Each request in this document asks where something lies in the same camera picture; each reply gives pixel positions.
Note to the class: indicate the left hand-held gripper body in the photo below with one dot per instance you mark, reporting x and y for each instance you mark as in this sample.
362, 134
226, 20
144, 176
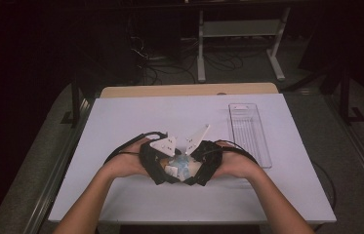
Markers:
165, 145

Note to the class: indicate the person's left hand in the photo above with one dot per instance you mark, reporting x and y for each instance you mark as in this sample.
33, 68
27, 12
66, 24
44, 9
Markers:
126, 162

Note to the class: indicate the wooden table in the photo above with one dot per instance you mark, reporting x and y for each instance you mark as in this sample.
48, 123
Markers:
169, 90

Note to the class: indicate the aluminium frame rail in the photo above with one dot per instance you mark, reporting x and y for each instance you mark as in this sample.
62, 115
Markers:
57, 169
361, 152

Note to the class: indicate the black floor stand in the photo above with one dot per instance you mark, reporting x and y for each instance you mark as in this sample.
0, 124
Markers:
75, 104
345, 97

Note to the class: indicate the person's right hand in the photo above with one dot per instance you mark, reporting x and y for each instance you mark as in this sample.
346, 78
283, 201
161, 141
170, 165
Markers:
238, 162

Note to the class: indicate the white metal stand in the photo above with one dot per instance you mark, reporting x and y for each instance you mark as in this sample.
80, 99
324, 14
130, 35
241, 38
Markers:
241, 28

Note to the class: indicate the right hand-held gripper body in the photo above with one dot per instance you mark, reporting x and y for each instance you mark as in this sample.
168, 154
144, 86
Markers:
210, 157

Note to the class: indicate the clear plastic tray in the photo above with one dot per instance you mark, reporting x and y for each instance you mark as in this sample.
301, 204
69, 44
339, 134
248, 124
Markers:
249, 136

